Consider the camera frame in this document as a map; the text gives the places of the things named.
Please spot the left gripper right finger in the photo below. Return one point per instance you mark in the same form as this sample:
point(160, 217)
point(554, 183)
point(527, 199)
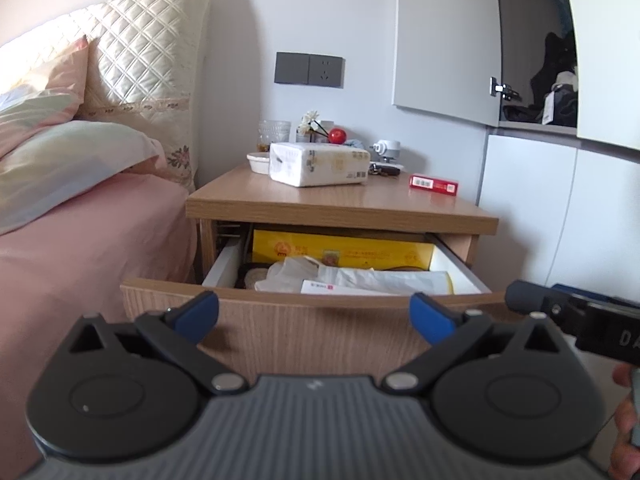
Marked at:
point(515, 393)

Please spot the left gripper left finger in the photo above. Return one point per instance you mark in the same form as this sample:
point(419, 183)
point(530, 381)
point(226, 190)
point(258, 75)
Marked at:
point(115, 392)

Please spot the wooden drawer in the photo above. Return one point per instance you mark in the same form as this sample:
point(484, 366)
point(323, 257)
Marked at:
point(260, 333)

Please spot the large yellow box in drawer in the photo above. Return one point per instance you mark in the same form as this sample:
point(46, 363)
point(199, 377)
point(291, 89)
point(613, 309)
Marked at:
point(342, 251)

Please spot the person's right hand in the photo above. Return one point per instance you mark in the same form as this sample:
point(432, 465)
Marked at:
point(625, 456)

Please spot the pink bed sheet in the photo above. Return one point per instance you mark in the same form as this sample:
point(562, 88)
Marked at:
point(72, 261)

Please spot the white plastic bag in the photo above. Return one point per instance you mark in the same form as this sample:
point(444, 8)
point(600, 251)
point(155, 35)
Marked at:
point(290, 274)

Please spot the wooden nightstand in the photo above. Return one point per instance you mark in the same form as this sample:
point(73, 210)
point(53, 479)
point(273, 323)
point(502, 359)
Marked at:
point(382, 207)

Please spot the red cigarette box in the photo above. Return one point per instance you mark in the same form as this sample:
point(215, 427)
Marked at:
point(434, 185)

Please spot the metal door hinge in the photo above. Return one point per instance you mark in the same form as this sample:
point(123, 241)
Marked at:
point(505, 91)

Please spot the white bowl ashtray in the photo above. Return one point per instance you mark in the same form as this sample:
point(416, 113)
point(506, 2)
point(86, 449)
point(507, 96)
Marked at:
point(259, 162)

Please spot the white tissue pack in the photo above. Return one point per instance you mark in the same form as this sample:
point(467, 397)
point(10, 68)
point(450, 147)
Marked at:
point(308, 165)

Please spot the grey crumpled cloth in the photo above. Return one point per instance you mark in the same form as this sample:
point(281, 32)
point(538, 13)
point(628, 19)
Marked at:
point(355, 144)

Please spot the clear glass cup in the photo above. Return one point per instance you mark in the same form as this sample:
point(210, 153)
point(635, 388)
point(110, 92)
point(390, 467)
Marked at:
point(272, 131)

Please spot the red round ball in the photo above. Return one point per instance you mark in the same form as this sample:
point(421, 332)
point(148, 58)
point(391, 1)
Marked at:
point(337, 136)

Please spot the white flower diffuser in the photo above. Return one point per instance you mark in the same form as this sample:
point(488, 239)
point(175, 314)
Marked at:
point(308, 127)

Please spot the white cabinet door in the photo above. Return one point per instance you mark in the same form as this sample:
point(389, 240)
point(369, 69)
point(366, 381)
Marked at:
point(447, 56)

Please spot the pink pillow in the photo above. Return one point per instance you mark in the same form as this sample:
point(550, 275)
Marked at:
point(41, 87)

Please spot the grey wall socket panel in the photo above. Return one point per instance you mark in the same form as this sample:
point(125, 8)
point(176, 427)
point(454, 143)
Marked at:
point(303, 69)

